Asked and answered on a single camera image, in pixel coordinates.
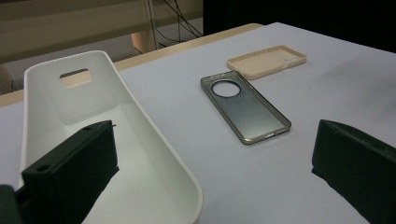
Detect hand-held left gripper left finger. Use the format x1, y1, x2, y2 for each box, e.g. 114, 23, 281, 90
21, 119, 120, 224

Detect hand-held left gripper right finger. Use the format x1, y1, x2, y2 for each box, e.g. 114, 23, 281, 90
311, 119, 396, 224

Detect white plastic storage bin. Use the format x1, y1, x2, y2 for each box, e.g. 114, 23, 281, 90
18, 49, 204, 224

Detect grey transparent phone case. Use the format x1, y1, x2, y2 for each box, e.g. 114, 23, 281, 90
200, 70, 292, 146

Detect beige phone case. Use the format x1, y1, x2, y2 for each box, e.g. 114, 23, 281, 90
226, 45, 308, 80

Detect white table cover sheet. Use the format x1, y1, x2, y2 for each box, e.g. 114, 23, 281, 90
0, 21, 396, 224

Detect wooden shelf unit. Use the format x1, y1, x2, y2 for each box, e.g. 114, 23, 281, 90
0, 0, 204, 64

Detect dark curtain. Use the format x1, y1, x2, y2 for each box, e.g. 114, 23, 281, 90
203, 0, 396, 54

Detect black cables bundle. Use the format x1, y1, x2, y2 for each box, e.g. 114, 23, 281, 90
146, 0, 204, 49

